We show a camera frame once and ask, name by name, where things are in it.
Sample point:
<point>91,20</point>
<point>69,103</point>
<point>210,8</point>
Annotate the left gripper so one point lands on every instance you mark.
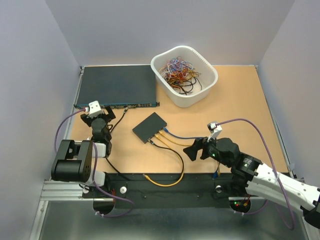
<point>109,116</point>

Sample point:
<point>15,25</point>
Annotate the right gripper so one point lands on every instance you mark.
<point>198,143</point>

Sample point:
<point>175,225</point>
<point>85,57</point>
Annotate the small black network switch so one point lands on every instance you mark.
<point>149,127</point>

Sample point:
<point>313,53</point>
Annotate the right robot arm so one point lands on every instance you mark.
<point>258,179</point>

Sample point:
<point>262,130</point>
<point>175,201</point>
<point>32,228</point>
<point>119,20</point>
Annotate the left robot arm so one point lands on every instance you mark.
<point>73,159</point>

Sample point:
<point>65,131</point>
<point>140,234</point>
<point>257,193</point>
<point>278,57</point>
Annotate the white plastic bin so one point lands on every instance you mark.
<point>184,74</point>

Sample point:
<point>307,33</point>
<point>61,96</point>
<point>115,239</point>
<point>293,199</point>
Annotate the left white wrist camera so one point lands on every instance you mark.
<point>93,109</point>

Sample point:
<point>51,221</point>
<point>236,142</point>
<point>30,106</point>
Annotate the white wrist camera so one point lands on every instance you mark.
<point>215,129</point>
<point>93,109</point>

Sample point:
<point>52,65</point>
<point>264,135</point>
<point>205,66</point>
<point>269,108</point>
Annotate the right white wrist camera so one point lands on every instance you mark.
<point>215,129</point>

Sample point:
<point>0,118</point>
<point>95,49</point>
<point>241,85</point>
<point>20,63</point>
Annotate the large rack network switch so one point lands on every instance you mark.
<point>118,86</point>

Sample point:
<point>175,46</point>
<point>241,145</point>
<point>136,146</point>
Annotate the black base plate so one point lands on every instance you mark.
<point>195,190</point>

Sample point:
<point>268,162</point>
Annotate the aluminium rail frame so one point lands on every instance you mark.
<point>65,214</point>

